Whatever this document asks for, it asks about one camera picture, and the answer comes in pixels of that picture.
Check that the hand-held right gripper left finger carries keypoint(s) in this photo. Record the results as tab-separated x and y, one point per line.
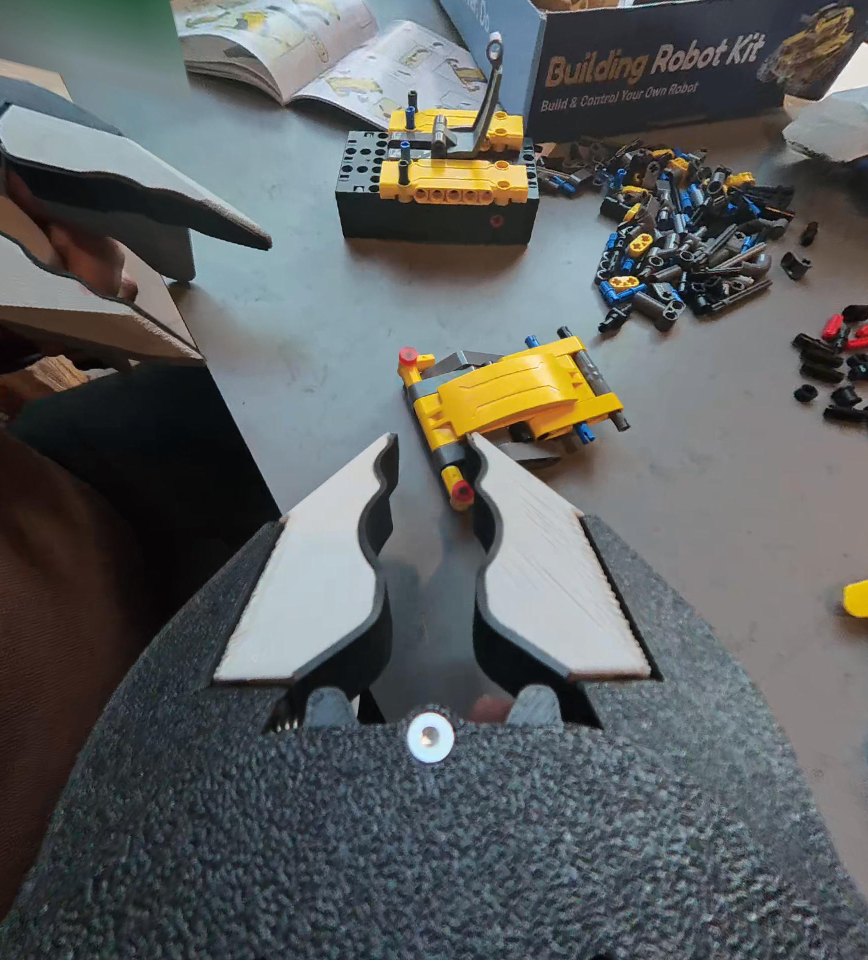
299	600

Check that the yellow connector with blue pin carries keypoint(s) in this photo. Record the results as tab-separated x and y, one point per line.
413	365

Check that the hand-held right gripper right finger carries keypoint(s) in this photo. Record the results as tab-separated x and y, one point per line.
562	600

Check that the grey desk with wooden edge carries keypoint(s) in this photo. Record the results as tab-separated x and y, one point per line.
704	495

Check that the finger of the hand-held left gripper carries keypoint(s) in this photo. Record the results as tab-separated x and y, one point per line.
44	285
119	173

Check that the black and yellow brick block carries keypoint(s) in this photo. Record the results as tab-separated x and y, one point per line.
434	203

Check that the green board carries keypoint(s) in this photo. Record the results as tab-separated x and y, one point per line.
44	18

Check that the black angled connector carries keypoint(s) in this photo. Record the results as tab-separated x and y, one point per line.
794	266

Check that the pile of blue grey connectors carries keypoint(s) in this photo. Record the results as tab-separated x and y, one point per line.
682	225

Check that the blue cardboard kit box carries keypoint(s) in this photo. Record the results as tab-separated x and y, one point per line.
659	75

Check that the clear plastic bag of parts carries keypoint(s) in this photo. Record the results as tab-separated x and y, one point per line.
854	135

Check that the yellow and grey brick assembly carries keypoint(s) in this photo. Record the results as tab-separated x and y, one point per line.
509	390

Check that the slim black connector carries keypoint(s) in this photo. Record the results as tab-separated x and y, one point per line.
809	233

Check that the pile of black red pins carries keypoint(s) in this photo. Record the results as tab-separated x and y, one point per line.
862	375

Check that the instruction booklet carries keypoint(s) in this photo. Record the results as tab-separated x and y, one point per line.
329	53

